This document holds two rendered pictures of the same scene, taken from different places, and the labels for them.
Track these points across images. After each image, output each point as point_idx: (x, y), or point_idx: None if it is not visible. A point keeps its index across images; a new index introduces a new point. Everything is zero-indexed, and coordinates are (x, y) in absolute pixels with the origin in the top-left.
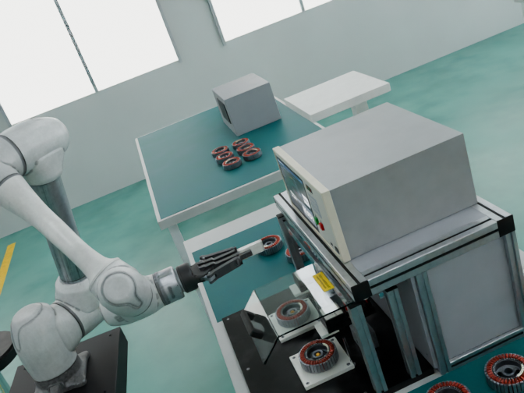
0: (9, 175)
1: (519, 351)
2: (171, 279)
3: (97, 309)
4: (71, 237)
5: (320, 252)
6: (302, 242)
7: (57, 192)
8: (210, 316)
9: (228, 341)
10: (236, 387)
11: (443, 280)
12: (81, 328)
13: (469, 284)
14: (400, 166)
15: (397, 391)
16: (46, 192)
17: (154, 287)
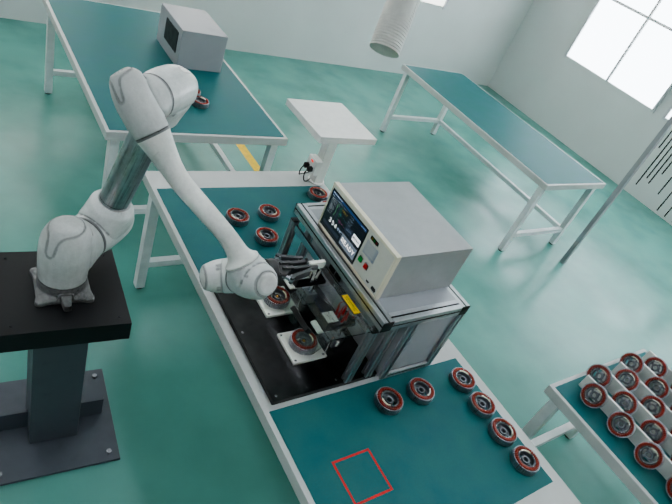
0: (166, 126)
1: (422, 376)
2: None
3: (119, 237)
4: (222, 217)
5: (354, 282)
6: (319, 256)
7: None
8: (192, 268)
9: (214, 298)
10: (231, 344)
11: (419, 329)
12: (103, 251)
13: (426, 334)
14: (438, 255)
15: (352, 383)
16: None
17: None
